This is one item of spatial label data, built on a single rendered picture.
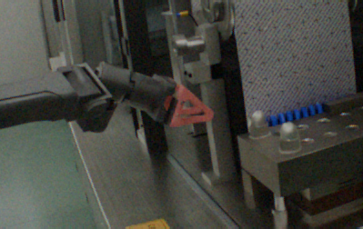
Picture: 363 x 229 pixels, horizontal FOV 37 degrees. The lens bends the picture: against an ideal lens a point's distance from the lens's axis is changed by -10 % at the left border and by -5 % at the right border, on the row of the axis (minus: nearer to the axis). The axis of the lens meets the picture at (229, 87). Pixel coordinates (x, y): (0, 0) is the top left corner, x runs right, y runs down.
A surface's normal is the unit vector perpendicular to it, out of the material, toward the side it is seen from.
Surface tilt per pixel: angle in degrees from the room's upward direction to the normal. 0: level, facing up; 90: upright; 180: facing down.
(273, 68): 90
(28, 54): 90
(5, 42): 90
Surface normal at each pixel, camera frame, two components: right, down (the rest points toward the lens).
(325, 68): 0.36, 0.18
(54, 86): 0.52, -0.72
